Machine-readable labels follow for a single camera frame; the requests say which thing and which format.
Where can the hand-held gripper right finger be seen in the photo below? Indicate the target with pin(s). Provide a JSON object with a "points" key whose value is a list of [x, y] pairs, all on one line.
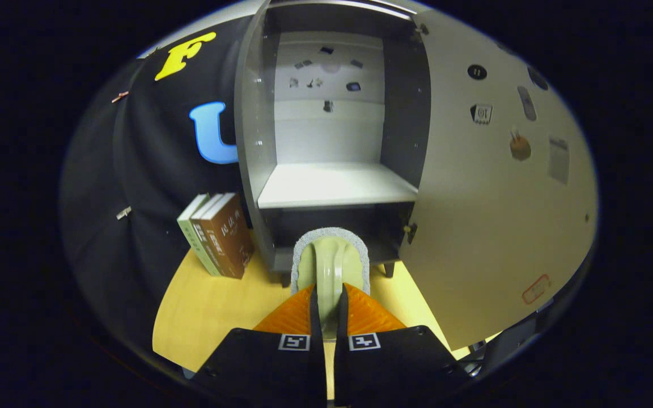
{"points": [[342, 317]]}

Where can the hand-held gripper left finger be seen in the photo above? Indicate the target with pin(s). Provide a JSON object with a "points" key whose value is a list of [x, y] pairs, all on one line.
{"points": [[316, 323]]}

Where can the green scrubbing brush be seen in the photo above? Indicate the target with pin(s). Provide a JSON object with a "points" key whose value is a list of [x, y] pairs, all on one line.
{"points": [[329, 266]]}

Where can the beige cabinet door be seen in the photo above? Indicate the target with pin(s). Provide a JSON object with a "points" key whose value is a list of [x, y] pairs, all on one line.
{"points": [[474, 226]]}

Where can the brown book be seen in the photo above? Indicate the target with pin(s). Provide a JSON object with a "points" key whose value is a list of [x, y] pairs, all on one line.
{"points": [[208, 207], [230, 238]]}

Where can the white cabinet shelf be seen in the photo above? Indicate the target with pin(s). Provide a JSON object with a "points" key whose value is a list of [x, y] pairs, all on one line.
{"points": [[332, 184]]}

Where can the dark grey cabinet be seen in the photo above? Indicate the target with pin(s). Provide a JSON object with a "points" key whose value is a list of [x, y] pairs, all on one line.
{"points": [[406, 113]]}

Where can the white clothes peg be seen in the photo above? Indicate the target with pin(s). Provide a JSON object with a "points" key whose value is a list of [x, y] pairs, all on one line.
{"points": [[123, 213]]}

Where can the black backdrop cloth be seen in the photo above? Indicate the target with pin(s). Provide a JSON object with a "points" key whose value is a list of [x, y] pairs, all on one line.
{"points": [[139, 170]]}

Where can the red clothes peg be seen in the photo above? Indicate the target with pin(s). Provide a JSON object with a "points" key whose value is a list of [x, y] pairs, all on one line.
{"points": [[120, 96]]}

